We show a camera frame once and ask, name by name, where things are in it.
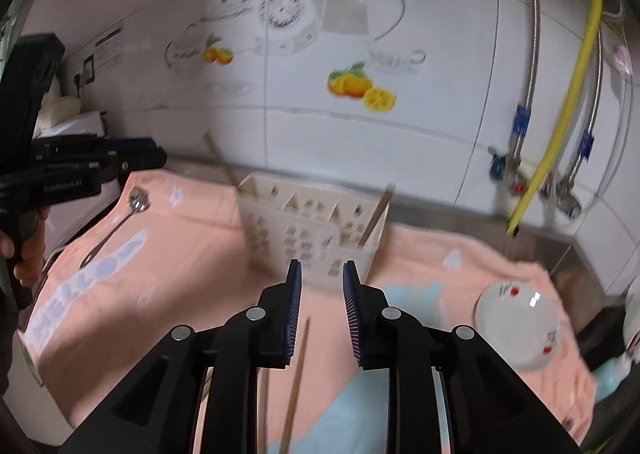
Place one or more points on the white plate with red print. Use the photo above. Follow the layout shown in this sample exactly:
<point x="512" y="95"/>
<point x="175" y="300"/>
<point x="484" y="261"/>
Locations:
<point x="515" y="324"/>

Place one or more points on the white microwave oven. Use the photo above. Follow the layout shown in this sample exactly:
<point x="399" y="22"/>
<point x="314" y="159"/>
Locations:
<point x="75" y="230"/>

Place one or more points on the cream round container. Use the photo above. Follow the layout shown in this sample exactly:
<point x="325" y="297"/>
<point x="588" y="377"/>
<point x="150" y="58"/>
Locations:
<point x="62" y="109"/>

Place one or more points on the white wall label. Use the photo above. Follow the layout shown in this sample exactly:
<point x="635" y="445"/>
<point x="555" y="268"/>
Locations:
<point x="107" y="48"/>

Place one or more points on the long metal spoon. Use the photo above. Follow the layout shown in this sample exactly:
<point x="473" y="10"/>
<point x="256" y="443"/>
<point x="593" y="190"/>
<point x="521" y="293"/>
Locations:
<point x="112" y="229"/>

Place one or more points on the person's left hand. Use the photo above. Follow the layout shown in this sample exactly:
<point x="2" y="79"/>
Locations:
<point x="32" y="259"/>

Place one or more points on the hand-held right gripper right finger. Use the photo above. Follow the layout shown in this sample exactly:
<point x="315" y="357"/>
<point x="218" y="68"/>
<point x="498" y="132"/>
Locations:
<point x="350" y="314"/>

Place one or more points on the beige plastic utensil holder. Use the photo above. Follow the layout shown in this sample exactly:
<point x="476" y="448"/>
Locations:
<point x="300" y="229"/>

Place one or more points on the metal water valve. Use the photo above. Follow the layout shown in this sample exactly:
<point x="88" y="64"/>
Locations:
<point x="569" y="196"/>

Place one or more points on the pink printed towel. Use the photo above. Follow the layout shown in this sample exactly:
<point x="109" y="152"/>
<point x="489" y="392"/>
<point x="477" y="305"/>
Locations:
<point x="190" y="274"/>

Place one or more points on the wall socket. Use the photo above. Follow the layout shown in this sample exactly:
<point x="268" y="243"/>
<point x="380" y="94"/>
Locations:
<point x="78" y="79"/>

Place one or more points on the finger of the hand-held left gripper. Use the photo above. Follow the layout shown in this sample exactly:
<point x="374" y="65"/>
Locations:
<point x="130" y="145"/>
<point x="140" y="163"/>

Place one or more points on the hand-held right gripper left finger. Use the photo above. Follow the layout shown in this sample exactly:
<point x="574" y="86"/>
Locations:
<point x="295" y="314"/>

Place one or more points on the wooden chopstick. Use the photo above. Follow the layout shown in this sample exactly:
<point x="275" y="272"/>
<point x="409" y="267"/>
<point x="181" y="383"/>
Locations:
<point x="295" y="384"/>
<point x="220" y="159"/>
<point x="375" y="216"/>

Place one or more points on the green cabinet door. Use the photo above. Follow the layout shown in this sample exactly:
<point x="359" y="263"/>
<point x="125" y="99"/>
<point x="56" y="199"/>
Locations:
<point x="11" y="29"/>

